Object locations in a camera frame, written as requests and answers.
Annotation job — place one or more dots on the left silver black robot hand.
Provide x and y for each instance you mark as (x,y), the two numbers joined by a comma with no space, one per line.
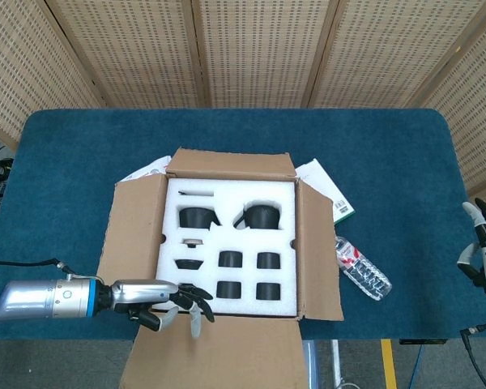
(137,291)

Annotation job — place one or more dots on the red cardboard box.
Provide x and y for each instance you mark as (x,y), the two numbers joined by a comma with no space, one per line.
(227,356)

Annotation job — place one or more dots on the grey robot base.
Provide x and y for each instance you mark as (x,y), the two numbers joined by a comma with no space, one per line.
(311,364)

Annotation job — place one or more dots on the white green flat box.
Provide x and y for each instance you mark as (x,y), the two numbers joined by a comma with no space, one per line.
(328,186)

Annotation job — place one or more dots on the black shallow bowl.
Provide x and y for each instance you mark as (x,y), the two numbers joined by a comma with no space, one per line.
(189,264)

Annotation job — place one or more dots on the tan white tea strainer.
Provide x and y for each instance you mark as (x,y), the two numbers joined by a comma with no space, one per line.
(193,242)

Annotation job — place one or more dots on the black tea cup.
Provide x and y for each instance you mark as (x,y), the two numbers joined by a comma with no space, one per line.
(268,291)
(269,260)
(230,259)
(229,290)

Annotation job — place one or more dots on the black tea pitcher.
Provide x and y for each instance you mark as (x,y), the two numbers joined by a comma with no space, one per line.
(196,218)

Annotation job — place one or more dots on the black bar under table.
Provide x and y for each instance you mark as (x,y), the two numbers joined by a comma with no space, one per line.
(423,341)

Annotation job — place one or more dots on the white foam insert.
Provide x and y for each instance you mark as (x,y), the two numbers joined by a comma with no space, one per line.
(249,243)

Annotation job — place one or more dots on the pink white tissue pack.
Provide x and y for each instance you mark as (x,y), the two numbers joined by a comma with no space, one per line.
(146,170)

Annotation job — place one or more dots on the clear plastic water bottle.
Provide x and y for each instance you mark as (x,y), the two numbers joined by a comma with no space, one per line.
(364,271)

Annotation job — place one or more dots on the black teapot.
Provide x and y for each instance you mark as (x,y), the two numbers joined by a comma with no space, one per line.
(261,216)

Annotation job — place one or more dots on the blue carpeted table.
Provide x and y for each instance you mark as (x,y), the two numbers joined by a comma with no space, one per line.
(85,133)

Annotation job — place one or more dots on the white pole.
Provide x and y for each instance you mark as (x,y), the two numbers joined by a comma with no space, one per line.
(336,364)

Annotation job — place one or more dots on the woven bamboo folding screen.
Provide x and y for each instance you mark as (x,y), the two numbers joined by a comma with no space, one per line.
(259,48)

